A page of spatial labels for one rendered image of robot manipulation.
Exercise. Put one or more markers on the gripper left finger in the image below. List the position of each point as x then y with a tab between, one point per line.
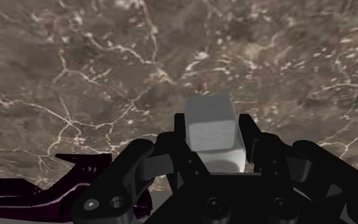
126	183

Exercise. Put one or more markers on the dark purple angular object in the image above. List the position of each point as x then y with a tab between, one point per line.
26	198

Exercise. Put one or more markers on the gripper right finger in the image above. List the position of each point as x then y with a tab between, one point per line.
290	167

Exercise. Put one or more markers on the white rounded block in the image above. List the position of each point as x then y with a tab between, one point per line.
212	130

